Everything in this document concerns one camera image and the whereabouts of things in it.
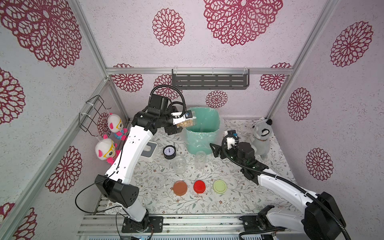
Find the red lid peanut jar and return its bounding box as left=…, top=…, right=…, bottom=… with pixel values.
left=195, top=151, right=207, bottom=170

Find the green lid peanut jar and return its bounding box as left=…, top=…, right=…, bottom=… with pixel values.
left=177, top=110, right=197, bottom=128

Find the green jar lid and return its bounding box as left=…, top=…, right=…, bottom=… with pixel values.
left=213, top=180, right=227, bottom=195

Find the glass peanut jar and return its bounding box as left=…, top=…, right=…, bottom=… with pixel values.
left=173, top=156, right=187, bottom=175

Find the red jar lid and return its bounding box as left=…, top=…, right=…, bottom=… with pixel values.
left=194, top=180, right=206, bottom=194

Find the brown jar lid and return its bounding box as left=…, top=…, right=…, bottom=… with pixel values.
left=173, top=181, right=188, bottom=196

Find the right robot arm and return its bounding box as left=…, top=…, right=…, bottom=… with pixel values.
left=210, top=142, right=351, bottom=240

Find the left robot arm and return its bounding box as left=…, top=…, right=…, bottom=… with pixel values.
left=95, top=94, right=187, bottom=223

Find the green trash bin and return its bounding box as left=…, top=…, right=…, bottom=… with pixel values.
left=184, top=107, right=221, bottom=156

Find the black alarm clock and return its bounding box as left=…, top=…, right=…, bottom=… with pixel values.
left=163, top=145, right=177, bottom=160

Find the grey husky plush toy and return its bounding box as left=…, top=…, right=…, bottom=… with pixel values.
left=250, top=119, right=273, bottom=160

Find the plush toy blue dotted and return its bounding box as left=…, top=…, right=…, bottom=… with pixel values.
left=107, top=114, right=128, bottom=141

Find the plush toy red striped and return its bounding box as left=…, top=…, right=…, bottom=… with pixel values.
left=95, top=135, right=121, bottom=165

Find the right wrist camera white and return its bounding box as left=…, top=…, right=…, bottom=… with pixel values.
left=224, top=130, right=240, bottom=150

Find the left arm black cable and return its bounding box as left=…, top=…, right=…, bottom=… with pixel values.
left=149, top=84, right=187, bottom=118

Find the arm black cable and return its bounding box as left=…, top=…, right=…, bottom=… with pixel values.
left=221, top=134, right=352, bottom=240
left=149, top=84, right=187, bottom=118

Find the dark grey wall shelf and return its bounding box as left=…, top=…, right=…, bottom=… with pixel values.
left=171, top=69, right=250, bottom=90

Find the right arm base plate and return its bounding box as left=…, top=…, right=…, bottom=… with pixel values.
left=239, top=215, right=285, bottom=233

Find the black wire wall rack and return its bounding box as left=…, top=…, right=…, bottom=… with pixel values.
left=78, top=95, right=112, bottom=139

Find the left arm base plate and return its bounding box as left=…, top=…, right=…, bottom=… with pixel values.
left=122, top=216, right=164, bottom=234

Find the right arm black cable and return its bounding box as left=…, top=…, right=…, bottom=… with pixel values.
left=221, top=134, right=352, bottom=240

